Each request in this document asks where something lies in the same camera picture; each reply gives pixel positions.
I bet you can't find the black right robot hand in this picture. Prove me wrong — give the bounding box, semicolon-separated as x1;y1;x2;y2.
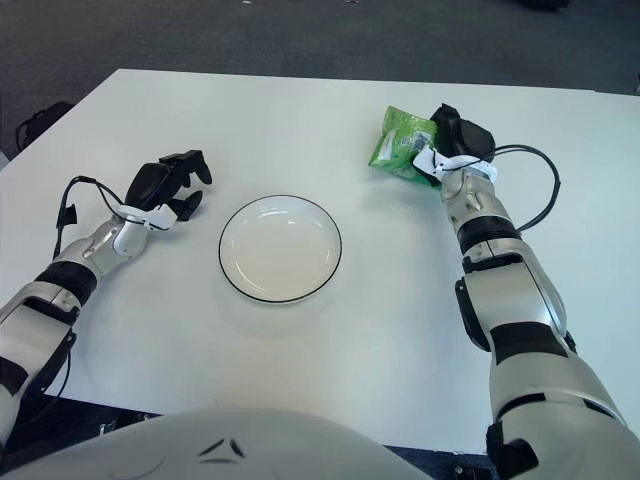
413;102;498;189

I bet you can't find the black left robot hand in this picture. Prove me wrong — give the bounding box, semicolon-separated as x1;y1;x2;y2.
123;148;216;222

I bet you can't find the green snack bag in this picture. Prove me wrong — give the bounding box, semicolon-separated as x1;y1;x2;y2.
367;104;444;189

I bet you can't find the white plate black rim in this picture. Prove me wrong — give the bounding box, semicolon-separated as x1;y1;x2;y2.
218;195;344;305

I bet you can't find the black backpack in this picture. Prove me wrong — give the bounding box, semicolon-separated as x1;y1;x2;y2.
14;101;74;149

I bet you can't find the grey robot torso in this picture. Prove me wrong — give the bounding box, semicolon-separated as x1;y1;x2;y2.
0;405;427;480

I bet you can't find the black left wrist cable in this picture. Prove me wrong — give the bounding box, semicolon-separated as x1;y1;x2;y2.
54;174;129;262

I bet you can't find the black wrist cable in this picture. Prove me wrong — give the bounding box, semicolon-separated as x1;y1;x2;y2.
491;144;563;234
54;174;129;262

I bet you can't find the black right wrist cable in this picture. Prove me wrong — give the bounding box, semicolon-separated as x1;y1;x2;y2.
491;144;563;234

